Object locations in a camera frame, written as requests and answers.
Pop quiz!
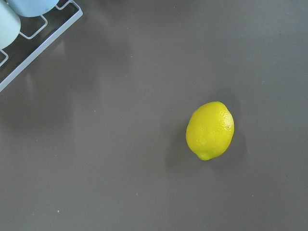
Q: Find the yellow lemon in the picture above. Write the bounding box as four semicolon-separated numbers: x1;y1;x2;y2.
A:
186;101;234;161

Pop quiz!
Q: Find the light blue cup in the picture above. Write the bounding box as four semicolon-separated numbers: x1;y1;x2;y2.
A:
6;0;59;17

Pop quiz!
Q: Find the mint green cup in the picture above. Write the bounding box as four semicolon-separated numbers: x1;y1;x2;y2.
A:
0;0;21;49

